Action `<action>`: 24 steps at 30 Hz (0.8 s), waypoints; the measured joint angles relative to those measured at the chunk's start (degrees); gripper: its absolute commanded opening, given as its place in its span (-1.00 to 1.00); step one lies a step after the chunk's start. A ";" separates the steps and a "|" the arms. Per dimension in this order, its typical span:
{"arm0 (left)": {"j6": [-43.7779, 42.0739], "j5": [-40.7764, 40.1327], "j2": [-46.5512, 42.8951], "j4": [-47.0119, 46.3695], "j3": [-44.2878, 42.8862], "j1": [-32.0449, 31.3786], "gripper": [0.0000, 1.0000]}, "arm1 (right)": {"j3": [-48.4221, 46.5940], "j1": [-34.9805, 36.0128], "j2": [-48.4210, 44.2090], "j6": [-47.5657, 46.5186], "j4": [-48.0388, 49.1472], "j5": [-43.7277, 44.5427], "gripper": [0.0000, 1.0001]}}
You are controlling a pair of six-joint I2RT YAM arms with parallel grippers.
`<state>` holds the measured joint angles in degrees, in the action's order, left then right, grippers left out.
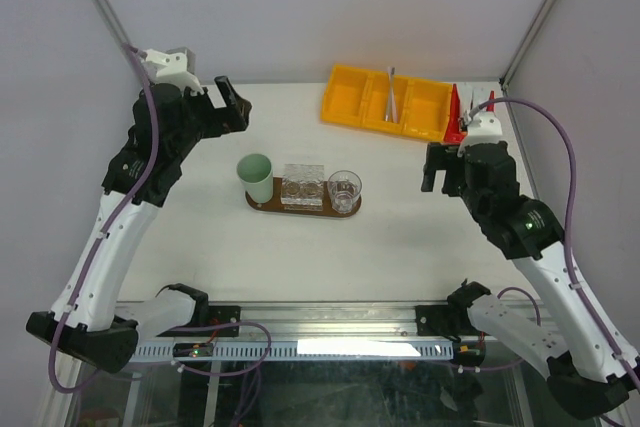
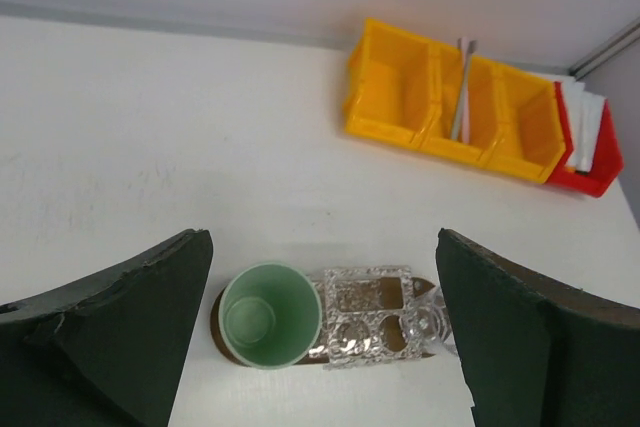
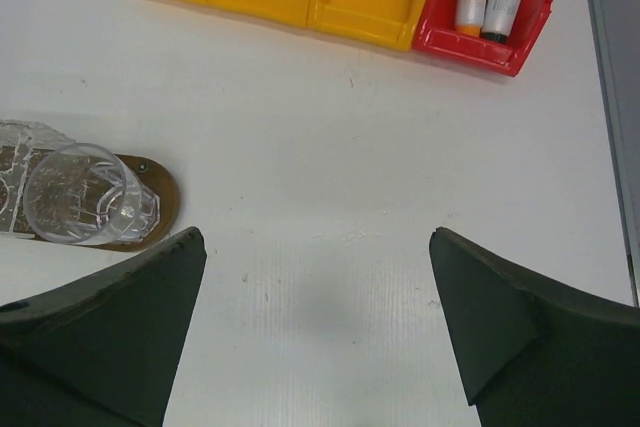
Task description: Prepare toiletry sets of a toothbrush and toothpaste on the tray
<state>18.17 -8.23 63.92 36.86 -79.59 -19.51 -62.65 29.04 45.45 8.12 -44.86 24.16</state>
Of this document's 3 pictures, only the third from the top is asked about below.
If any red plastic bin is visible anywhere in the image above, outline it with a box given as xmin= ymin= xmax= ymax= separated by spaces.
xmin=411 ymin=0 xmax=553 ymax=77

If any clear acrylic toothbrush holder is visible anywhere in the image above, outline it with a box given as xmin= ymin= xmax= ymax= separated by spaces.
xmin=1 ymin=120 xmax=75 ymax=239

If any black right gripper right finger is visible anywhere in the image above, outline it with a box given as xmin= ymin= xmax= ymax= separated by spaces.
xmin=429 ymin=227 xmax=639 ymax=426

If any brown oval wooden tray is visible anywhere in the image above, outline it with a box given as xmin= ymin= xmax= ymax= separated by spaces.
xmin=25 ymin=154 xmax=180 ymax=252

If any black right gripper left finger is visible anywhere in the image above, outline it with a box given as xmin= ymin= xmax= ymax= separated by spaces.
xmin=1 ymin=227 xmax=207 ymax=426

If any clear plastic cup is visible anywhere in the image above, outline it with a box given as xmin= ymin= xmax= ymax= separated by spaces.
xmin=22 ymin=143 xmax=161 ymax=246

